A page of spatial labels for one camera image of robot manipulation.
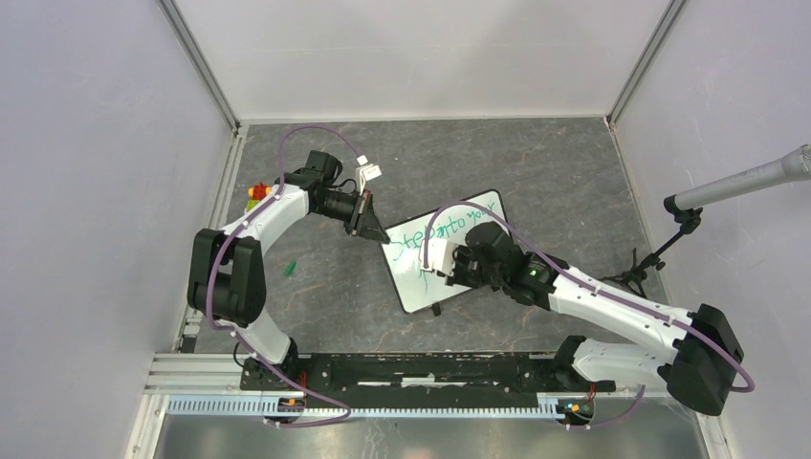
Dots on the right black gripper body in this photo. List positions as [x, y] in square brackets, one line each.
[468, 271]

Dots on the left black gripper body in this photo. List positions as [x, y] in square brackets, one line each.
[353, 224]

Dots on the green marker cap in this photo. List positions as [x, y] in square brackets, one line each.
[290, 268]

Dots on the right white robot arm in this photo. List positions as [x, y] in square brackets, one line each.
[694, 355]

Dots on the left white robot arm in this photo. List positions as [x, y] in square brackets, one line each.
[227, 281]

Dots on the black microphone stand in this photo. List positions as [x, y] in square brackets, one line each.
[633, 278]

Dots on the grey microphone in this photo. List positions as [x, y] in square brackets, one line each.
[793, 167]

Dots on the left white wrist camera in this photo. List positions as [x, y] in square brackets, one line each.
[365, 172]

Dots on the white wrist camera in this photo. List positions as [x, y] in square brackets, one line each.
[437, 256]
[365, 172]

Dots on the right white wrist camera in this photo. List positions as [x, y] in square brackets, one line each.
[437, 256]

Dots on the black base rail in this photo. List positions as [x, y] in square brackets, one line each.
[421, 380]

